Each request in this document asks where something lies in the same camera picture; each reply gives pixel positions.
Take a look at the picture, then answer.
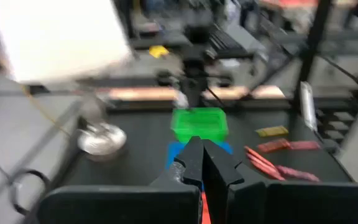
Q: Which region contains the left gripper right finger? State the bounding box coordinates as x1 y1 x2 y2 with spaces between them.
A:
202 139 358 224

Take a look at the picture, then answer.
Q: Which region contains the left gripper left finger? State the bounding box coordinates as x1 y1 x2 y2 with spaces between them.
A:
38 136 204 224

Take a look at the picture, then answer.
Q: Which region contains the orange crayon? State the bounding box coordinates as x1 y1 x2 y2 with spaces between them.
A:
246 152 287 182

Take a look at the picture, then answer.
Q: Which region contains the pink crayon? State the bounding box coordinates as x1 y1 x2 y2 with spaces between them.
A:
274 164 321 184
288 140 322 151

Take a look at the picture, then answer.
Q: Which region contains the red crayon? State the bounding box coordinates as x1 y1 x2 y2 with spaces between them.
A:
243 145 284 177

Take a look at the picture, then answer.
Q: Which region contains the red-orange crayon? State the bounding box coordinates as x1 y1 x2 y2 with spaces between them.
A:
255 138 291 154

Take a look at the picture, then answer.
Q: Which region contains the blue plastic basket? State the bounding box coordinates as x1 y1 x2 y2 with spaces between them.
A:
165 141 234 170

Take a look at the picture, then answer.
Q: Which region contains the yellow crayon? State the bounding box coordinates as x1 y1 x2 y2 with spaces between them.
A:
255 125 290 138

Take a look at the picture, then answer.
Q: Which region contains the orange plastic basket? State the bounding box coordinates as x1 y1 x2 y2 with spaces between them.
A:
201 192 211 224

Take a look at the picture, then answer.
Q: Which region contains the shiny silver strip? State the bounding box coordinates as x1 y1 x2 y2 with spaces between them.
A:
300 81 318 132

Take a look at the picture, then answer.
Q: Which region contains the green plastic basket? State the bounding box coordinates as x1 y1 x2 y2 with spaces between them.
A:
170 107 230 144

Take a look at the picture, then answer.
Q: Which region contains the yellow connector tag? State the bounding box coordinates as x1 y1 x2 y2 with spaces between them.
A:
149 44 170 59

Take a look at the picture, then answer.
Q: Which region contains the white shade table lamp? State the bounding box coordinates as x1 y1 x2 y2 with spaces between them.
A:
0 0 135 158

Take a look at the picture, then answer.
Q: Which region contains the black cable loop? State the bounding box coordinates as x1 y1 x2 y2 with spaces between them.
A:
8 169 53 216

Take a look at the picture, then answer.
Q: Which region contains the orange power cord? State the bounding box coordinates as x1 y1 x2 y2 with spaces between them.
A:
0 37 74 139

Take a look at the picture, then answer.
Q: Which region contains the black frame strut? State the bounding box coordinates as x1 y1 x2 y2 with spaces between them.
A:
292 0 334 108

